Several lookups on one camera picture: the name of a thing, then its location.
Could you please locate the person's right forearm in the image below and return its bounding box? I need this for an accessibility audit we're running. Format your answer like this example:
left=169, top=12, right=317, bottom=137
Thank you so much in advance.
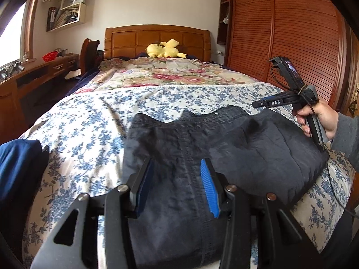
left=329, top=111, right=359, bottom=175

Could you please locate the grey metal gadget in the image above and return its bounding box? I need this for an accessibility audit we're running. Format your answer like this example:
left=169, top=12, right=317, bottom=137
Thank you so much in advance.
left=0, top=61, right=25, bottom=79

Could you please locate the wooden bed with floral bedding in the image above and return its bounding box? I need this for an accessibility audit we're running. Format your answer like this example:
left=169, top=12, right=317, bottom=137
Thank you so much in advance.
left=19, top=82, right=357, bottom=269

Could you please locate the wooden desk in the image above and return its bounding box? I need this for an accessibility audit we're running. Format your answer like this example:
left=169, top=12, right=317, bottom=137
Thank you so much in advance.
left=0, top=53, right=81, bottom=144

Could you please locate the person's right hand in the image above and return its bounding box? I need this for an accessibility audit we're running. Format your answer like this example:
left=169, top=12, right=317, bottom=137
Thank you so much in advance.
left=292, top=100, right=340, bottom=141

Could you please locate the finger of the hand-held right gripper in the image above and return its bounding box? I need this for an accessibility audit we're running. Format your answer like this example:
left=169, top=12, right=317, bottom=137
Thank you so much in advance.
left=252, top=95, right=298, bottom=109

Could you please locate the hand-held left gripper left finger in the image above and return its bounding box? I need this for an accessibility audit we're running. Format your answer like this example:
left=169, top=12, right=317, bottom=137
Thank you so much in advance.
left=30, top=157, right=154, bottom=269

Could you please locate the window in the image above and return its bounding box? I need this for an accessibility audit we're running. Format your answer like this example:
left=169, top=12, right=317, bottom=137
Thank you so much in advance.
left=0, top=0, right=41, bottom=68

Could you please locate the row of books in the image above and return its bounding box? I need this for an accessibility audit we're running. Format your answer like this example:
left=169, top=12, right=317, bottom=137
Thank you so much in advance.
left=46, top=6, right=79, bottom=31

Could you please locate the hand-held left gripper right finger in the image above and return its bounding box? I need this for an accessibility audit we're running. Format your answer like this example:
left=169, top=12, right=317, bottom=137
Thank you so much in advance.
left=200, top=158, right=326, bottom=269

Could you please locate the dark blue cloth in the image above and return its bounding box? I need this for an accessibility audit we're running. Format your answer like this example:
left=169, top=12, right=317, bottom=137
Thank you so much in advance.
left=0, top=139, right=50, bottom=204

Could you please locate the black jacket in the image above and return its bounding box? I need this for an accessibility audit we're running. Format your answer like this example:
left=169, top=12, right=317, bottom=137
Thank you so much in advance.
left=122, top=106, right=331, bottom=269

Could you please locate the yellow plush toy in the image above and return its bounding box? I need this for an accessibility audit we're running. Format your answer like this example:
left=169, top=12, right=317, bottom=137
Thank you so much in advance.
left=145, top=39, right=188, bottom=59

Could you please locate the brass door handle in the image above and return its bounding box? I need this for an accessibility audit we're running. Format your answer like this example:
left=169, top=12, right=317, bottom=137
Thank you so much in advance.
left=348, top=82, right=359, bottom=116

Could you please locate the wooden bed headboard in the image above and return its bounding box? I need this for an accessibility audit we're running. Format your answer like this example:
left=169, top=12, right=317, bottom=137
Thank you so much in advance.
left=104, top=24, right=211, bottom=63

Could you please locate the black cable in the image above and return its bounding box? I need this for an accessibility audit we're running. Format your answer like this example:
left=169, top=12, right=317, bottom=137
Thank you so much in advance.
left=271, top=66, right=359, bottom=218

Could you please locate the wooden slatted wardrobe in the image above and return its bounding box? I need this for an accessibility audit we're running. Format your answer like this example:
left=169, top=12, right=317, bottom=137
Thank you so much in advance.
left=222, top=0, right=359, bottom=113

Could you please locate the white wall shelf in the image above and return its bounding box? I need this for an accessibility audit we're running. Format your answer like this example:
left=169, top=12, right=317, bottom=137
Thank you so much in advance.
left=42, top=0, right=92, bottom=33

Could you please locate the dark wooden chair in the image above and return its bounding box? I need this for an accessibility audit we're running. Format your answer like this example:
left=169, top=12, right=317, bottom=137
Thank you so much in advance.
left=80, top=38, right=105, bottom=75

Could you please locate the pink floral quilt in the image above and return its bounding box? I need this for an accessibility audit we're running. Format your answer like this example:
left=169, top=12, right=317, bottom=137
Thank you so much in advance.
left=72, top=57, right=259, bottom=95

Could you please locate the wooden open side shelf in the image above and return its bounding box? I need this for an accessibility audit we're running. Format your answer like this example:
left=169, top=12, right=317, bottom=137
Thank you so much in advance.
left=217, top=0, right=231, bottom=45

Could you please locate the dark blue bed cover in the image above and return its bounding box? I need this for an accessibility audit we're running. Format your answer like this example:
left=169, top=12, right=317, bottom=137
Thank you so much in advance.
left=67, top=69, right=99, bottom=95

